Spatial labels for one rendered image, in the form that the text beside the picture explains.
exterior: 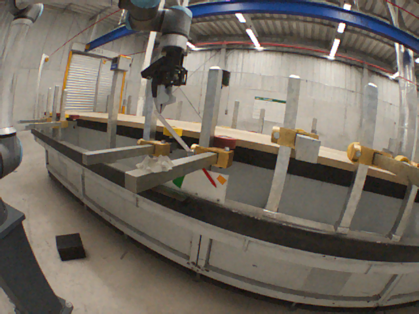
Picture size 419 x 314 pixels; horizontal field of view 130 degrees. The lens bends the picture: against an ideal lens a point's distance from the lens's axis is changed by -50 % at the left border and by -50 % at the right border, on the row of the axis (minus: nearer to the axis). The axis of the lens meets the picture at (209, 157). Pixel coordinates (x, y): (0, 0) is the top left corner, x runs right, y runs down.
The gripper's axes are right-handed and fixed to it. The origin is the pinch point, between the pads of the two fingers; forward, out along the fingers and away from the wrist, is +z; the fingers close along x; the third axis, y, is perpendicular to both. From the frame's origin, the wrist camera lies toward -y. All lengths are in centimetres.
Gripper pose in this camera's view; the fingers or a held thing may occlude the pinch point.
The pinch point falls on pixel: (158, 109)
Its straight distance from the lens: 64.1
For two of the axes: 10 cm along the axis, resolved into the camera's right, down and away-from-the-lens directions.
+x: 4.3, -1.3, 9.0
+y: 9.0, 2.0, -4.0
